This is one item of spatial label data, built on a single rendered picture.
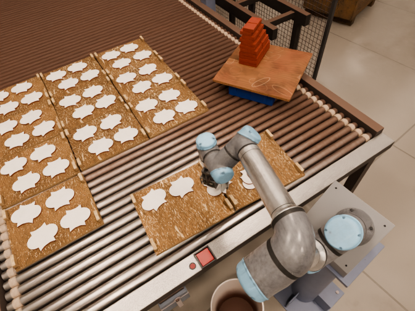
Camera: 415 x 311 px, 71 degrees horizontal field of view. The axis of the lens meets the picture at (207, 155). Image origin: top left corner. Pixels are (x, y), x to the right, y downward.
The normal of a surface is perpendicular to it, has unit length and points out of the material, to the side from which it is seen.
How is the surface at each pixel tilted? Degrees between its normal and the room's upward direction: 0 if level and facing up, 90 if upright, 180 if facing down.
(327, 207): 43
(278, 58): 0
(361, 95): 0
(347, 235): 35
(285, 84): 0
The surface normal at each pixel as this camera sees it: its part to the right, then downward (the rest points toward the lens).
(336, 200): -0.59, -0.10
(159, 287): -0.07, -0.61
